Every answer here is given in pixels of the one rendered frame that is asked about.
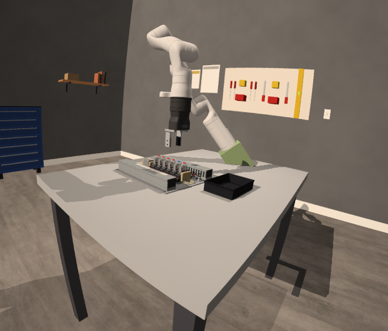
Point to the grey relay with red button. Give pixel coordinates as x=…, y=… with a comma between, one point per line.
x=155, y=159
x=164, y=162
x=169, y=164
x=159, y=161
x=182, y=167

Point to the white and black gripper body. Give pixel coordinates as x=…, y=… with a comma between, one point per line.
x=180, y=105

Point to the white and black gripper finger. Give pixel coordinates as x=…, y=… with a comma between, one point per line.
x=179, y=137
x=168, y=137

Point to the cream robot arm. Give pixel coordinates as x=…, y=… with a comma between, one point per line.
x=181, y=52

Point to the black parts tray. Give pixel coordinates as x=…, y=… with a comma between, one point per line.
x=229, y=186

